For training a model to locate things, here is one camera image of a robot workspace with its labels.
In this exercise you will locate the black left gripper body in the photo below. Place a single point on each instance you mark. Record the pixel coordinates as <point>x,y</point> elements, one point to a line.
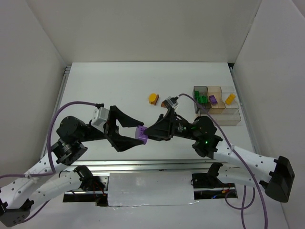
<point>108,128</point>

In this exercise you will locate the yellow rectangular lego brick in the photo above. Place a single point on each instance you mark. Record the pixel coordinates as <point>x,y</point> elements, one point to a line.
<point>229,100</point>

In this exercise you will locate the brown flat lego plate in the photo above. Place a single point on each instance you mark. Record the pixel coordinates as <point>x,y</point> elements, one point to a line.
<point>156,99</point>

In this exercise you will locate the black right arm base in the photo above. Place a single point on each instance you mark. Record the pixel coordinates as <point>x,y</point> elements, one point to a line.
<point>202,180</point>

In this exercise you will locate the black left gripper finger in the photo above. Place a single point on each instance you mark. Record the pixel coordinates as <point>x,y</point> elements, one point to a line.
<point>123,143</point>
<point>127,121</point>

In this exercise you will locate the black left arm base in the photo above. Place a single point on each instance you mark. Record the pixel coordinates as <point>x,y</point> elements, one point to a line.
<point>82,178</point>

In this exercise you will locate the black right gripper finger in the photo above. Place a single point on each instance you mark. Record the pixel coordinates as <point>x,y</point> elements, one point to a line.
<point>158,129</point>
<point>158,138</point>

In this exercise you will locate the white foil board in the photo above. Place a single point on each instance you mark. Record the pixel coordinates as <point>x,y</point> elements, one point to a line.
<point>150,189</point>

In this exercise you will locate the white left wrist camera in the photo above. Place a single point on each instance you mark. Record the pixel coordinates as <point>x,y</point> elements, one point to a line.
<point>100,117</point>

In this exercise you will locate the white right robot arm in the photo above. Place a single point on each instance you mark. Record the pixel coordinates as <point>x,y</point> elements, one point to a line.
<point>234,164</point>

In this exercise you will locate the purple butterfly lego brick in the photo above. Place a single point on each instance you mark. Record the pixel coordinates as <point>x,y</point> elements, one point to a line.
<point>213,100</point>

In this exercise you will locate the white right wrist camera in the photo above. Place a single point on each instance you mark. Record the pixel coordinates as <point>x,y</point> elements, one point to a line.
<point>171,102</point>

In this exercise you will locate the yellow round lego brick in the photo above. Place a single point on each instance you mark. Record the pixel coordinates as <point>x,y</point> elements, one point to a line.
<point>151,98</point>

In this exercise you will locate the green lego brick in bin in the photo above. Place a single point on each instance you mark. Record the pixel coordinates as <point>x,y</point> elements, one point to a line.
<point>199,99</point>

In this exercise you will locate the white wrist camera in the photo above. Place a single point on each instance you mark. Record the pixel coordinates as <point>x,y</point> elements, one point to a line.
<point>171,102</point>
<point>100,117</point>

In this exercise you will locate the clear transparent bin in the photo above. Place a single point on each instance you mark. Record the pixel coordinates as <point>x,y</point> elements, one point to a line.
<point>230,115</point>

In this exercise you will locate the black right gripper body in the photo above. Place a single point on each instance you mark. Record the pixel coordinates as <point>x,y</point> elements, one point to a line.
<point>170,124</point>

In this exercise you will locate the purple round lego brick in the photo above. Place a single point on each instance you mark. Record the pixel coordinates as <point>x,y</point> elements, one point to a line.
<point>140,135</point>

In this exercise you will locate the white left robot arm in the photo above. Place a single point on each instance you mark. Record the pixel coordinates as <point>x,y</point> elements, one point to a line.
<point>34,188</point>

